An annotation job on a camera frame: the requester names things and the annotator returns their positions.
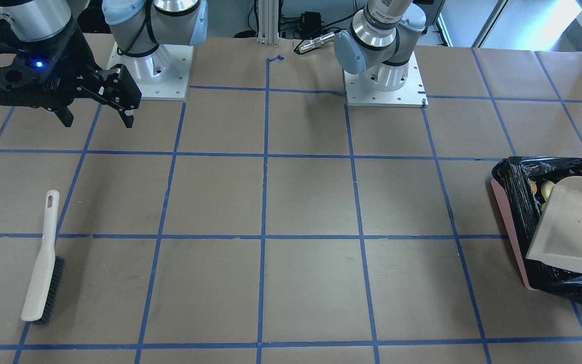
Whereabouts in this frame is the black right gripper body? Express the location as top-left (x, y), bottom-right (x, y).
top-left (0, 20), bottom-right (142, 114)

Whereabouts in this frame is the white hand brush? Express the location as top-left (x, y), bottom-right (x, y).
top-left (20, 190), bottom-right (65, 325)

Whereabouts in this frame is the yellow paper ball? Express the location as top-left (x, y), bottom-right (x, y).
top-left (540, 180), bottom-right (556, 201)

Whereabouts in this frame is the beige plastic dustpan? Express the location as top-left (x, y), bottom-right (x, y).
top-left (526, 176), bottom-right (582, 274)

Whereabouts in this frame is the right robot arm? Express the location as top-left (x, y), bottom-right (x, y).
top-left (0, 1), bottom-right (208, 128)

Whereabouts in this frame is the pink bin with black bag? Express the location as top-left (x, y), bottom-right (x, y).
top-left (492, 156), bottom-right (582, 305)

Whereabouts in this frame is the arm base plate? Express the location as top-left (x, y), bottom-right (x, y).
top-left (107, 43), bottom-right (196, 101)
top-left (343, 52), bottom-right (429, 108)

